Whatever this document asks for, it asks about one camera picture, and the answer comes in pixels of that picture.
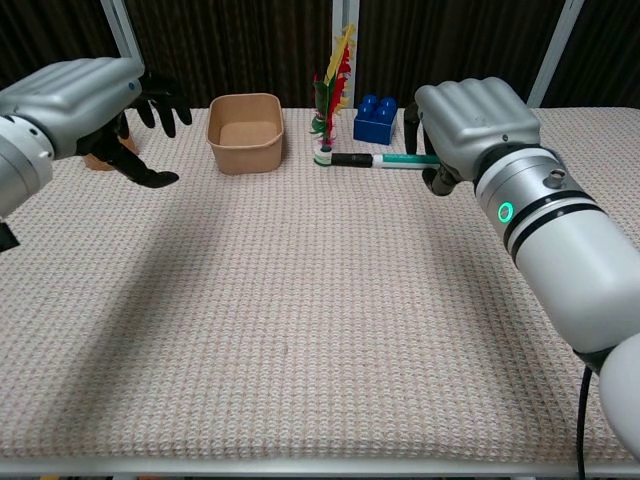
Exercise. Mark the grey metal partition post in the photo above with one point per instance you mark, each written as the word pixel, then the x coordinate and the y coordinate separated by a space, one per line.
pixel 121 30
pixel 346 12
pixel 556 50

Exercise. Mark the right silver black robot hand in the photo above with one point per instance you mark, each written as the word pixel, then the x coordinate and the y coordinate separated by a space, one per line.
pixel 475 120

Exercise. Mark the brown paper box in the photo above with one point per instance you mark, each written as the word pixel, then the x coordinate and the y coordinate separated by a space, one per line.
pixel 245 150

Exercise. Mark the dark ribbed partition panel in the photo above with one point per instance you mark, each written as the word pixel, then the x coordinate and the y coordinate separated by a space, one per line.
pixel 225 45
pixel 50 30
pixel 610 50
pixel 450 40

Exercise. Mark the black marker cap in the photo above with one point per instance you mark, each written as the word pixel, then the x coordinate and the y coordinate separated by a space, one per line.
pixel 352 160

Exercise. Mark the blue toy building block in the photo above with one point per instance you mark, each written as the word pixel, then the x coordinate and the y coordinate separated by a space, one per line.
pixel 372 130

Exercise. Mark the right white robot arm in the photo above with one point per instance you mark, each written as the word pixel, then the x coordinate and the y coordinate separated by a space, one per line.
pixel 575 260

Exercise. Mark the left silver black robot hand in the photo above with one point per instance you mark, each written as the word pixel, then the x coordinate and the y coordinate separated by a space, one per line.
pixel 75 100

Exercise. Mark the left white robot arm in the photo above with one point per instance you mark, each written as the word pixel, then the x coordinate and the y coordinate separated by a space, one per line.
pixel 20 170

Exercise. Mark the green white marker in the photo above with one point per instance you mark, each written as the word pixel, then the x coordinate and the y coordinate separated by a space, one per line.
pixel 400 160

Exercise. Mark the colourful feather shuttlecock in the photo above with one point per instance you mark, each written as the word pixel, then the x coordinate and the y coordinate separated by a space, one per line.
pixel 322 157

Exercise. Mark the pink woven tablecloth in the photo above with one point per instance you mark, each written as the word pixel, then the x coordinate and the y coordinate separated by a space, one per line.
pixel 300 300

